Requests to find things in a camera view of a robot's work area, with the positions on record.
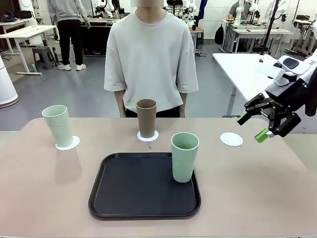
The white cylindrical bin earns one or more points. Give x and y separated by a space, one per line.
6 84

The grey plastic stool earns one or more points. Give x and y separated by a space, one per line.
44 57

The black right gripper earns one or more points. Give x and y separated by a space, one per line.
284 96

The person right forearm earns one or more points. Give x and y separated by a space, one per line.
119 104

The green tall cup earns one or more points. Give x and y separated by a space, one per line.
58 126
184 161

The bystander in grey hoodie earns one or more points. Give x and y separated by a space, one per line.
70 32

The black tripod pole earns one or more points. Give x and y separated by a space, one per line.
268 27

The white desk with metal legs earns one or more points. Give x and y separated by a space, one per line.
22 32

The person left forearm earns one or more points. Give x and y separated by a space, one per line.
182 104

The brown tall cup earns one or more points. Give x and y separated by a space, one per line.
146 119

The black plastic tray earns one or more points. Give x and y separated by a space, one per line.
138 193

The large white table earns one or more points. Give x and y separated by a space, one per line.
237 69

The white scalloped paper coaster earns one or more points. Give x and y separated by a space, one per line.
231 139
154 137
74 145

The white background workbench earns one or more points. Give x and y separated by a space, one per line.
260 31

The person torso light shirt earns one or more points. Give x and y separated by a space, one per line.
151 62

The seated person in background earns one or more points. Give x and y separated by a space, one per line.
237 10

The black backpack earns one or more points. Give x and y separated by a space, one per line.
219 34

